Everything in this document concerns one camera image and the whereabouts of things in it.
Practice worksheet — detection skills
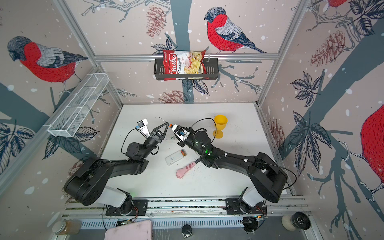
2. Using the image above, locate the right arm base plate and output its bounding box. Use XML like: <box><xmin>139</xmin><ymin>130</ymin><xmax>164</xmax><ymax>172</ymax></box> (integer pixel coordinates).
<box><xmin>223</xmin><ymin>198</ymin><xmax>267</xmax><ymax>216</ymax></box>

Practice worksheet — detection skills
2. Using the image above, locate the black wall basket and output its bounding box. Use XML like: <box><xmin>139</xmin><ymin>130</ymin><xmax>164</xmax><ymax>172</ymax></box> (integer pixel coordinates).
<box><xmin>154</xmin><ymin>58</ymin><xmax>219</xmax><ymax>81</ymax></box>

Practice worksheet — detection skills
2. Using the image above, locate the white tape roll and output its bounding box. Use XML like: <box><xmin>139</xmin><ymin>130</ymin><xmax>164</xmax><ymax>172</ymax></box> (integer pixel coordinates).
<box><xmin>282</xmin><ymin>212</ymin><xmax>311</xmax><ymax>231</ymax></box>

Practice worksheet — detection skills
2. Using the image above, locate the pink handled scraper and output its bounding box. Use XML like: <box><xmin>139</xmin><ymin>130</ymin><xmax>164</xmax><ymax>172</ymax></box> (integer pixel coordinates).
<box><xmin>176</xmin><ymin>160</ymin><xmax>200</xmax><ymax>179</ymax></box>

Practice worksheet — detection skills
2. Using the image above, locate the yellow plastic goblet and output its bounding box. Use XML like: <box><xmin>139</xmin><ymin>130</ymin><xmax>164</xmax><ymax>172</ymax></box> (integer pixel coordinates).
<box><xmin>213</xmin><ymin>115</ymin><xmax>228</xmax><ymax>139</ymax></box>

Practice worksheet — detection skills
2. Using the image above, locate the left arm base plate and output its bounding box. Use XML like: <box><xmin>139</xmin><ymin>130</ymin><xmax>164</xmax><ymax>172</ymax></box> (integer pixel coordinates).
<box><xmin>106</xmin><ymin>199</ymin><xmax>149</xmax><ymax>217</ymax></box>

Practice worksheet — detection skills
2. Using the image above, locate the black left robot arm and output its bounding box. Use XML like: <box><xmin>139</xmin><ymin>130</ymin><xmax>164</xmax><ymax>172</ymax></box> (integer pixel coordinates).
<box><xmin>64</xmin><ymin>122</ymin><xmax>169</xmax><ymax>208</ymax></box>

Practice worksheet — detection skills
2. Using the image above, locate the pink cloth pad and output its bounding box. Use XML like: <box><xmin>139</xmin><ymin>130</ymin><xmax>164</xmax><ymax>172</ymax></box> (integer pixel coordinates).
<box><xmin>105</xmin><ymin>220</ymin><xmax>153</xmax><ymax>240</ymax></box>

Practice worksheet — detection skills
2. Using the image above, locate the glass jar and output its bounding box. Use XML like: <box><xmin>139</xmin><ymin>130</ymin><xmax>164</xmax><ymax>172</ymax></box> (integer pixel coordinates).
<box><xmin>52</xmin><ymin>221</ymin><xmax>82</xmax><ymax>235</ymax></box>

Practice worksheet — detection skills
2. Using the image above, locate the black round knob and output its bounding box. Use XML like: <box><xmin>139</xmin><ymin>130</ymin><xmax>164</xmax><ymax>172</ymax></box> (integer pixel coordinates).
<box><xmin>181</xmin><ymin>224</ymin><xmax>193</xmax><ymax>238</ymax></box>

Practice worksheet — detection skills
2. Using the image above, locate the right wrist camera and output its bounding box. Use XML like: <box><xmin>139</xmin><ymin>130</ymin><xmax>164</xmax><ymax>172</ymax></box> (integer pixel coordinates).
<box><xmin>171</xmin><ymin>125</ymin><xmax>190</xmax><ymax>143</ymax></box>

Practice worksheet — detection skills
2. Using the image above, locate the aluminium mounting rail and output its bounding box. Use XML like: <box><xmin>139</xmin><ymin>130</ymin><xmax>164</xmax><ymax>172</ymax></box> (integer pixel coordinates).
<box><xmin>60</xmin><ymin>195</ymin><xmax>311</xmax><ymax>219</ymax></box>

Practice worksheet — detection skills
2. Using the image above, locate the grey remote control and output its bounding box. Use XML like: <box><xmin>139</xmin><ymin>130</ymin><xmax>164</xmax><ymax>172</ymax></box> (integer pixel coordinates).
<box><xmin>165</xmin><ymin>149</ymin><xmax>187</xmax><ymax>166</ymax></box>

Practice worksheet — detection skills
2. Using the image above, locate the red cassava chips bag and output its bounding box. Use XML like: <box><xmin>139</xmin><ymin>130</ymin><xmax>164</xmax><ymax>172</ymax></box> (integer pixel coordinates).
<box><xmin>163</xmin><ymin>50</ymin><xmax>207</xmax><ymax>75</ymax></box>

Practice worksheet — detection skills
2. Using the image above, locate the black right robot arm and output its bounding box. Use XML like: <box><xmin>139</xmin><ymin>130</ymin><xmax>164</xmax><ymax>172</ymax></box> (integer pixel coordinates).
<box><xmin>173</xmin><ymin>127</ymin><xmax>288</xmax><ymax>214</ymax></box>

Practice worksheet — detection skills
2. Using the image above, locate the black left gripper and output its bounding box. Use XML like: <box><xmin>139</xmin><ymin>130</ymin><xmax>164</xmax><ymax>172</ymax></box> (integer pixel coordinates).
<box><xmin>141</xmin><ymin>123</ymin><xmax>168</xmax><ymax>161</ymax></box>

